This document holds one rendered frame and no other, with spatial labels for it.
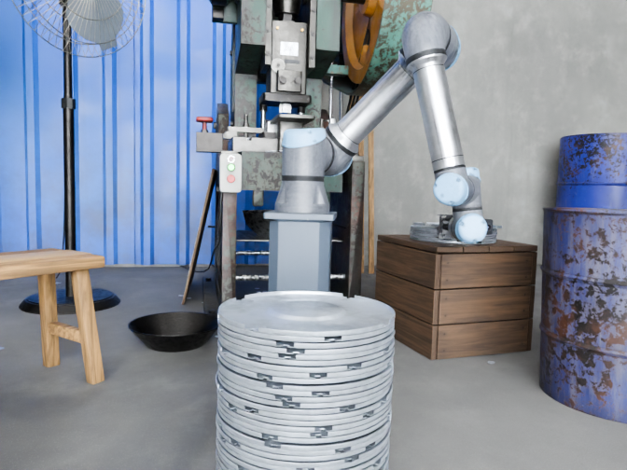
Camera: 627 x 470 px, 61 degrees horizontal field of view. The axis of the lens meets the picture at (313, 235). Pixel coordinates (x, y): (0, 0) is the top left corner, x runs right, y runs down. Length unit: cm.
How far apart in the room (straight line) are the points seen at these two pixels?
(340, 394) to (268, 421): 11
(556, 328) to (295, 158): 79
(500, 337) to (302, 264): 74
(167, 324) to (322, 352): 121
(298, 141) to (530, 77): 291
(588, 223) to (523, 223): 272
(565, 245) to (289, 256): 68
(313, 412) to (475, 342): 106
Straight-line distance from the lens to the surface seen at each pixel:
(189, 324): 192
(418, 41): 135
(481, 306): 176
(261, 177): 202
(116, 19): 249
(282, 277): 141
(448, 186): 127
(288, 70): 220
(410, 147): 368
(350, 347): 80
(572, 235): 141
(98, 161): 341
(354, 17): 273
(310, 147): 142
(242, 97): 245
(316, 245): 139
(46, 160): 347
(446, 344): 172
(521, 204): 407
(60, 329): 160
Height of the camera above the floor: 52
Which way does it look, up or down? 5 degrees down
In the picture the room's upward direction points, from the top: 2 degrees clockwise
